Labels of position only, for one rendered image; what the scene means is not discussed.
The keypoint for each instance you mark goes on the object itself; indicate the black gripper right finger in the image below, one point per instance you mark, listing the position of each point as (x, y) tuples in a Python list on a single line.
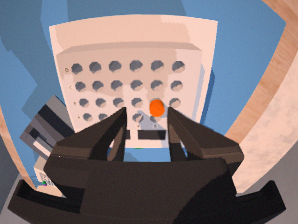
[(201, 143)]

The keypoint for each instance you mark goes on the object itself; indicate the cream block with rows of round holes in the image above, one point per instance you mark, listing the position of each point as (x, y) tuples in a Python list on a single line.
[(99, 44)]

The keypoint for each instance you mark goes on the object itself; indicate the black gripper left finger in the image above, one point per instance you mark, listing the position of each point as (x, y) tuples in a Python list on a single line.
[(93, 142)]

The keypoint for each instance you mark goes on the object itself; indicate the blue bench mat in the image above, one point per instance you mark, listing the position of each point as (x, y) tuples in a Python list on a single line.
[(248, 32)]

